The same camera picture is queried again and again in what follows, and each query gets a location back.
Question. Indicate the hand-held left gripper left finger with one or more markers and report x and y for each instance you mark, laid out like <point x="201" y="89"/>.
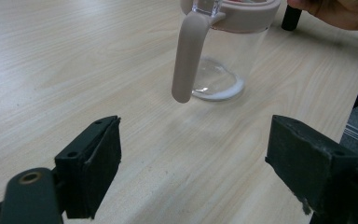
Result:
<point x="90" y="168"/>

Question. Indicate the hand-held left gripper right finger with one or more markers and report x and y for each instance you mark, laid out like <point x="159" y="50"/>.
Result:
<point x="307" y="161"/>

